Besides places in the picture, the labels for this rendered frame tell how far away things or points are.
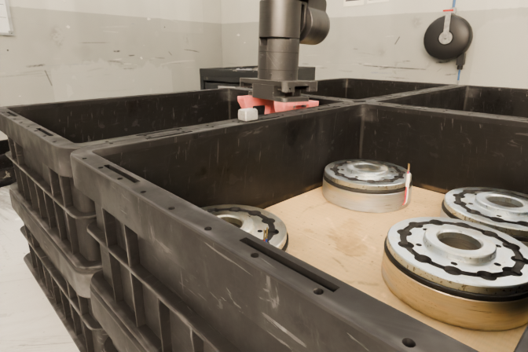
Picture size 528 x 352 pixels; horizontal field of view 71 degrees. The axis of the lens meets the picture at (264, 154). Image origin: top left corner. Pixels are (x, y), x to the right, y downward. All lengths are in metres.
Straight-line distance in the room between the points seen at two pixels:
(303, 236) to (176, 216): 0.21
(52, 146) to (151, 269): 0.14
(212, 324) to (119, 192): 0.09
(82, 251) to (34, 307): 0.20
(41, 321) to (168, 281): 0.32
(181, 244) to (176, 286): 0.05
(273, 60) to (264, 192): 0.19
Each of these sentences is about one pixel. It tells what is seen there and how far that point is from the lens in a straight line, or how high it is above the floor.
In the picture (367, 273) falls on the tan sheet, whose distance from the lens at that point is 0.32.
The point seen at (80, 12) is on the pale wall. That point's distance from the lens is 3.80.
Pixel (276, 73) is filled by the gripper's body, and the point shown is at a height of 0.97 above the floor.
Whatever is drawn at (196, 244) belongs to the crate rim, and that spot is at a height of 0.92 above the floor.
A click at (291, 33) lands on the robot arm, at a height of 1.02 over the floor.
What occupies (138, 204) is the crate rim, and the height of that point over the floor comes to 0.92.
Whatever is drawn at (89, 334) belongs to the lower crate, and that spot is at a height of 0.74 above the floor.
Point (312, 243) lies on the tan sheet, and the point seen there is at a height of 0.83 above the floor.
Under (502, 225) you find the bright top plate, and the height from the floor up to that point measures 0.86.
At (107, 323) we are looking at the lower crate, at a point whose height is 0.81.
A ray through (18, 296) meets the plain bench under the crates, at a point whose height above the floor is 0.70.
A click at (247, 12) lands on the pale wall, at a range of 4.68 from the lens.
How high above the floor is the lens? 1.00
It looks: 16 degrees down
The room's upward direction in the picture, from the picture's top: straight up
